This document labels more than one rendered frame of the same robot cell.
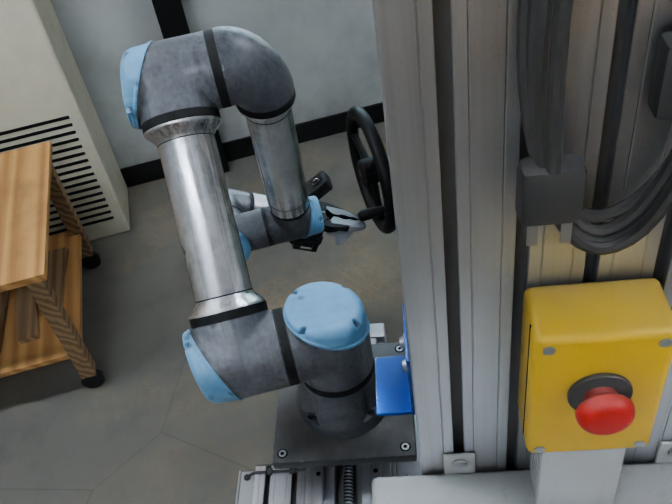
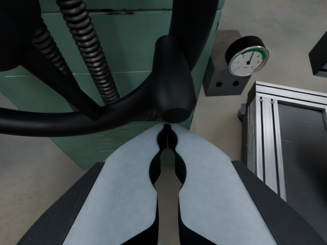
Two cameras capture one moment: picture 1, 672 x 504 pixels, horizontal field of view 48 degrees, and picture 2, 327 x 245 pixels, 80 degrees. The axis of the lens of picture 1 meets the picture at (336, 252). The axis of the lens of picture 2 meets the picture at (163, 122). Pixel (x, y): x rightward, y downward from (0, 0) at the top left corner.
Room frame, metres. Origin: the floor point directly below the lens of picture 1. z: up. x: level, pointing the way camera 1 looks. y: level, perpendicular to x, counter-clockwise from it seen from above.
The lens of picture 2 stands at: (1.22, 0.00, 0.88)
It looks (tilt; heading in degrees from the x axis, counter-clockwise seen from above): 59 degrees down; 273
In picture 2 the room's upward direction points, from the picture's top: 3 degrees clockwise
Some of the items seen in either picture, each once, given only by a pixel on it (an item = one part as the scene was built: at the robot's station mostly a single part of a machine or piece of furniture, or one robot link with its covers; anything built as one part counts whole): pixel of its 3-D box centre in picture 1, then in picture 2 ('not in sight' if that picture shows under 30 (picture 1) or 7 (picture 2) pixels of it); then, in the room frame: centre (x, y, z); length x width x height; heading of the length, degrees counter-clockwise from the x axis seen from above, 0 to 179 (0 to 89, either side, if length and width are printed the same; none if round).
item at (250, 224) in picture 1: (236, 234); not in sight; (1.10, 0.18, 0.90); 0.11 x 0.11 x 0.08; 5
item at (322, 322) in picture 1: (325, 334); not in sight; (0.74, 0.04, 0.98); 0.13 x 0.12 x 0.14; 95
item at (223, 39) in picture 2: not in sight; (223, 63); (1.11, -0.35, 0.58); 0.12 x 0.08 x 0.08; 99
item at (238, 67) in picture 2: not in sight; (243, 60); (1.10, -0.28, 0.65); 0.06 x 0.04 x 0.08; 9
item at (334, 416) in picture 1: (340, 380); not in sight; (0.74, 0.03, 0.87); 0.15 x 0.15 x 0.10
